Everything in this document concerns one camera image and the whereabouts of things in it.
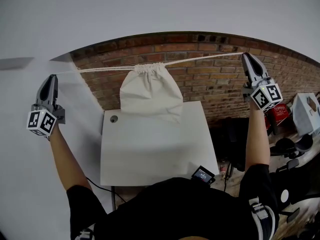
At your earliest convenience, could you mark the black chair with white disc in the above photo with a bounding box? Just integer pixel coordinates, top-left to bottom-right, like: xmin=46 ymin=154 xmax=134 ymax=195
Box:
xmin=270 ymin=158 xmax=320 ymax=223

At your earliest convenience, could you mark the person's black shirt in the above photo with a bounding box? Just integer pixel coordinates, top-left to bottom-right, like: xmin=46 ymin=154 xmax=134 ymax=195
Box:
xmin=66 ymin=162 xmax=280 ymax=240

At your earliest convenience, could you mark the grey shoulder strap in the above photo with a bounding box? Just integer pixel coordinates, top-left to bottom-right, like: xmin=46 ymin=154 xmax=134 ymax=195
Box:
xmin=248 ymin=196 xmax=276 ymax=240
xmin=74 ymin=227 xmax=96 ymax=240

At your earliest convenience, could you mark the person's left forearm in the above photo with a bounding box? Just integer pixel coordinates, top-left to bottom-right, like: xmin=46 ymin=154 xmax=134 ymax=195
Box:
xmin=49 ymin=123 xmax=93 ymax=192

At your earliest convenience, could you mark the white cardboard box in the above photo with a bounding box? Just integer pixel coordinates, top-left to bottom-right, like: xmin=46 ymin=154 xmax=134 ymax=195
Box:
xmin=291 ymin=92 xmax=320 ymax=138

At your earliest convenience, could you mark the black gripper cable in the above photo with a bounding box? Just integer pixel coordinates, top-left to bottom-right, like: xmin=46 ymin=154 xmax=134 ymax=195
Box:
xmin=84 ymin=175 xmax=128 ymax=204

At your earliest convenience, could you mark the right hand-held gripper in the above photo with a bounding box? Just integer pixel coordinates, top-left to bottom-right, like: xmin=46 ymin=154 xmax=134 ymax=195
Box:
xmin=241 ymin=53 xmax=284 ymax=112

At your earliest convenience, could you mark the white table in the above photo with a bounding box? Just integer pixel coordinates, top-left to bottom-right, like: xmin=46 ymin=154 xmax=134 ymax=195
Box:
xmin=99 ymin=100 xmax=220 ymax=213

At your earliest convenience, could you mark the black display device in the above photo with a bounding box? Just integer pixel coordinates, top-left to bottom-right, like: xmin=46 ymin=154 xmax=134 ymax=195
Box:
xmin=190 ymin=165 xmax=216 ymax=186

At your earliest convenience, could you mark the red crate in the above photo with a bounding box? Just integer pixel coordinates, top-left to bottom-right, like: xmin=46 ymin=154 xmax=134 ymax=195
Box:
xmin=265 ymin=102 xmax=291 ymax=125

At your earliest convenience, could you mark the person's right forearm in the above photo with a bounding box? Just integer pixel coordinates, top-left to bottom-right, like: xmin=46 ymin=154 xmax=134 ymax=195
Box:
xmin=244 ymin=103 xmax=272 ymax=172

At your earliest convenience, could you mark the red canister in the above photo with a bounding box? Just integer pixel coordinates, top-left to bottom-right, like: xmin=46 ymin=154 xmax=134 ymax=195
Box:
xmin=264 ymin=112 xmax=274 ymax=135

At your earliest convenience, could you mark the black chair with grey seat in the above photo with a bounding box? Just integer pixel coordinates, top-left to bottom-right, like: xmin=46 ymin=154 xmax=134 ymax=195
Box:
xmin=269 ymin=133 xmax=315 ymax=160

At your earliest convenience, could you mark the cream drawstring cloth bag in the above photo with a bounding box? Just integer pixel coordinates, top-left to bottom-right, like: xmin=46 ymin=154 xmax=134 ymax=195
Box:
xmin=55 ymin=52 xmax=245 ymax=124

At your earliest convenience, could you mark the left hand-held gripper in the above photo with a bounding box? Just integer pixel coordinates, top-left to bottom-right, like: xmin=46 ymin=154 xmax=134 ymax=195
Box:
xmin=26 ymin=74 xmax=67 ymax=137

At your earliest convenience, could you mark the black office chair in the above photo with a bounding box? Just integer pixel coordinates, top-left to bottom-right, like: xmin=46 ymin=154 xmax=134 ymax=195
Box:
xmin=209 ymin=117 xmax=249 ymax=173

